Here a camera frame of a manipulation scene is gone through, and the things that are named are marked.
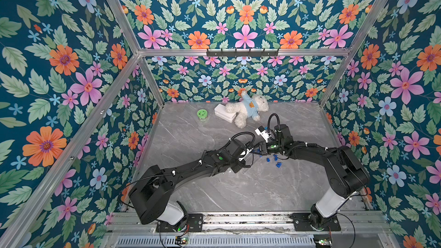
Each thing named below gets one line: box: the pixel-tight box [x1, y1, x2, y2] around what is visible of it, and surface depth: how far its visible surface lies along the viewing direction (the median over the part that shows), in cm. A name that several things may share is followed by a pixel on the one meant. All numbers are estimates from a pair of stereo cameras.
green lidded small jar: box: [196, 109, 209, 122], surface depth 110 cm
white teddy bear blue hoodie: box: [225, 90, 270, 129], surface depth 110 cm
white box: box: [214, 103, 237, 123], surface depth 111 cm
